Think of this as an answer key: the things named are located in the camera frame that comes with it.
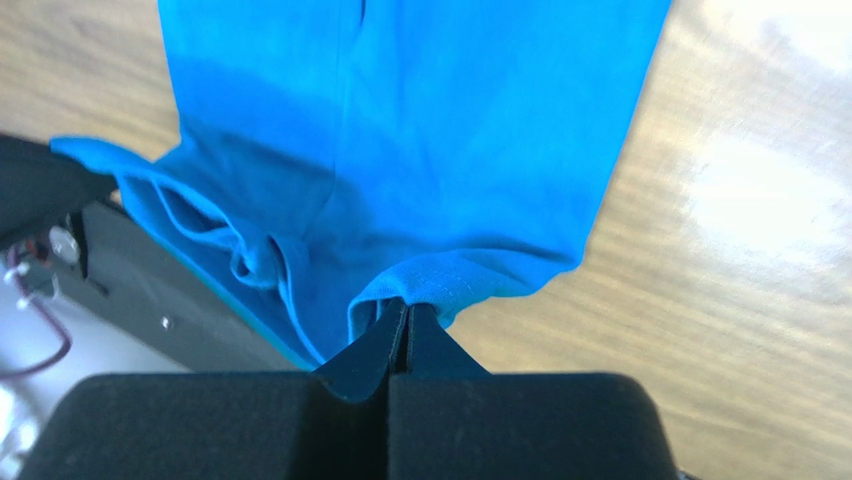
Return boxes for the blue t shirt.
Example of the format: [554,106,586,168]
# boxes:
[50,1,670,370]

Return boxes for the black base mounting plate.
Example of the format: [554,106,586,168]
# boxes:
[1,134,295,371]

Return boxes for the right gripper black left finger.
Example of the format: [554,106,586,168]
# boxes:
[21,299,408,479]

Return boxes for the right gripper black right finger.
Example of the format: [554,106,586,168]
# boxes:
[387,304,679,479]

